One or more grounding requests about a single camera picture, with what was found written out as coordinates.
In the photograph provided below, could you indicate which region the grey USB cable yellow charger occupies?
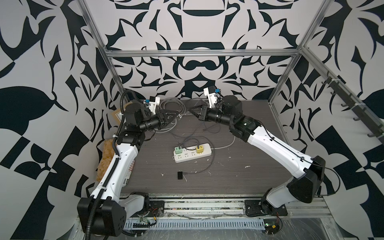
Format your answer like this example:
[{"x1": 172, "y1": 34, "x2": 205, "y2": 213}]
[{"x1": 178, "y1": 136, "x2": 216, "y2": 175}]

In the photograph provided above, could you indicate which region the green USB wall charger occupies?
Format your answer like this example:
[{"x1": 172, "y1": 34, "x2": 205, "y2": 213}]
[{"x1": 175, "y1": 146, "x2": 183, "y2": 155}]

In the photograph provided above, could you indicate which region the yellow USB wall charger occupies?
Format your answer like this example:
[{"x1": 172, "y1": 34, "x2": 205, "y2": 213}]
[{"x1": 196, "y1": 145, "x2": 204, "y2": 154}]

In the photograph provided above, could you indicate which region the white power strip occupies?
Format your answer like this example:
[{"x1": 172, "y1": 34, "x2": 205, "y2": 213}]
[{"x1": 173, "y1": 143, "x2": 212, "y2": 163}]

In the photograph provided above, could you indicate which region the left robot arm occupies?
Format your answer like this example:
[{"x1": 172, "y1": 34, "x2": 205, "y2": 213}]
[{"x1": 77, "y1": 90, "x2": 181, "y2": 240}]

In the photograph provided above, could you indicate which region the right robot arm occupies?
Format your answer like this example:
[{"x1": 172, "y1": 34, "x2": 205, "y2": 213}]
[{"x1": 189, "y1": 96, "x2": 326, "y2": 209}]

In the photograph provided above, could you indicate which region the striped snack packet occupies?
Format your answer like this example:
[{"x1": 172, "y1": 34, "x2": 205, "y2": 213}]
[{"x1": 129, "y1": 160, "x2": 135, "y2": 172}]

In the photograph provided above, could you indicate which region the brown teddy bear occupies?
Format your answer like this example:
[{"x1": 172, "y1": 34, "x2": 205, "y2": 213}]
[{"x1": 96, "y1": 139, "x2": 115, "y2": 182}]

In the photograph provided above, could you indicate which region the small circuit board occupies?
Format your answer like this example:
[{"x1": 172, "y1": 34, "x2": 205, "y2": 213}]
[{"x1": 263, "y1": 219, "x2": 281, "y2": 236}]

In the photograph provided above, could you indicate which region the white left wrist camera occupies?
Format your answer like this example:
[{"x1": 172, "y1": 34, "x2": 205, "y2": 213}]
[{"x1": 144, "y1": 96, "x2": 161, "y2": 115}]

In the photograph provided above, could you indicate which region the wooden picture frame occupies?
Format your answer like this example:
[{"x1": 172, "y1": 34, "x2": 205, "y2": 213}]
[{"x1": 111, "y1": 102, "x2": 132, "y2": 124}]

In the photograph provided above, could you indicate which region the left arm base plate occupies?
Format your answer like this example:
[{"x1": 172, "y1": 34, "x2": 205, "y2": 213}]
[{"x1": 131, "y1": 200, "x2": 165, "y2": 218}]

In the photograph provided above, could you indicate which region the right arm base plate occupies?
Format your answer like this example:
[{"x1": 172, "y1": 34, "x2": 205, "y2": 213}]
[{"x1": 244, "y1": 200, "x2": 288, "y2": 217}]

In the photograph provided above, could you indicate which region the black wall hook rack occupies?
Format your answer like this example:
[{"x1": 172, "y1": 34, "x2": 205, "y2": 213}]
[{"x1": 322, "y1": 71, "x2": 384, "y2": 145}]

